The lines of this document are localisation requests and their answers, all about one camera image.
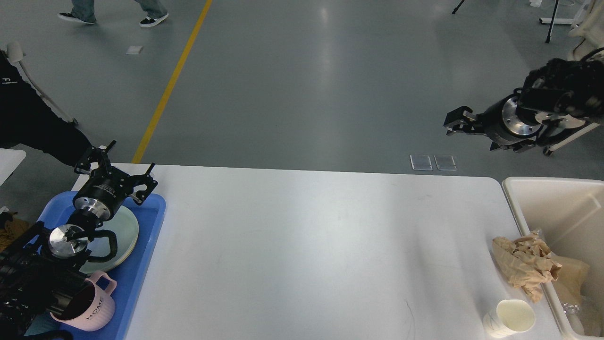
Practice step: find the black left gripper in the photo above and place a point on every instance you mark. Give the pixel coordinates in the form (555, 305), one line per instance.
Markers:
(107, 189)

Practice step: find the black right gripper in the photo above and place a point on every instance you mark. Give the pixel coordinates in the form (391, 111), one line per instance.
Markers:
(509, 126)

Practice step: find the light green plate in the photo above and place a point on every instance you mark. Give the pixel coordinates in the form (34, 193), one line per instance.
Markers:
(125, 226)

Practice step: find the pink mug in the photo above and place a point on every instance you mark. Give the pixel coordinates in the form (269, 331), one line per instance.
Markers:
(93, 307)

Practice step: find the brown paper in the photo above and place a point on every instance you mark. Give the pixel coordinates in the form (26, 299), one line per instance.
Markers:
(526, 263)

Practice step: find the white paper cup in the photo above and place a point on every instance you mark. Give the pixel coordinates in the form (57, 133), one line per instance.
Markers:
(509, 317)

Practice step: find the clear plastic wrap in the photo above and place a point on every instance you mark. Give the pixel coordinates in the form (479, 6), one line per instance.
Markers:
(584, 317)

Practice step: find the brown paper bag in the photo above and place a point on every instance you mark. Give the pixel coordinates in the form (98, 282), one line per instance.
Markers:
(570, 278)

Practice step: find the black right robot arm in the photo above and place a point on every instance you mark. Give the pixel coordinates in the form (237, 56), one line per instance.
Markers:
(555, 103)

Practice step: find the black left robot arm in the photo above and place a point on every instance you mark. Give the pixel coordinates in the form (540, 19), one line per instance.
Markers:
(41, 269)

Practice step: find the clear floor plate right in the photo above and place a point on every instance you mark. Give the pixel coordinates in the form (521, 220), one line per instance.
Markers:
(445, 162)

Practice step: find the clear floor plate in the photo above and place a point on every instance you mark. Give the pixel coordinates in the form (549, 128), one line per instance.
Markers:
(445, 162)
(421, 162)

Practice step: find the clear floor plate left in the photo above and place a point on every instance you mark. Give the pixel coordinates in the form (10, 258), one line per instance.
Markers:
(421, 162)

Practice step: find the blue plastic tray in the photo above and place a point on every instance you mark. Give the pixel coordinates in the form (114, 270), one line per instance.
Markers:
(129, 276)

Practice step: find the person in black clothes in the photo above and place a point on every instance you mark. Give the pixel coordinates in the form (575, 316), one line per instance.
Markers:
(27, 120)

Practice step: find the white plastic bin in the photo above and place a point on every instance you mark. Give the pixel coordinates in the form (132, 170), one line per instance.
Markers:
(568, 213)

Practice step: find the black tripod stand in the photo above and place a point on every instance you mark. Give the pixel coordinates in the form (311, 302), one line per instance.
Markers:
(551, 22)

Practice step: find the white office chair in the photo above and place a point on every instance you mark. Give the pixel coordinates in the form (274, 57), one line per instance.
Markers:
(589, 26)

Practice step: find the walking person with sneakers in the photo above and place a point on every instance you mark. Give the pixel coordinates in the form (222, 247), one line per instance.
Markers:
(84, 12)

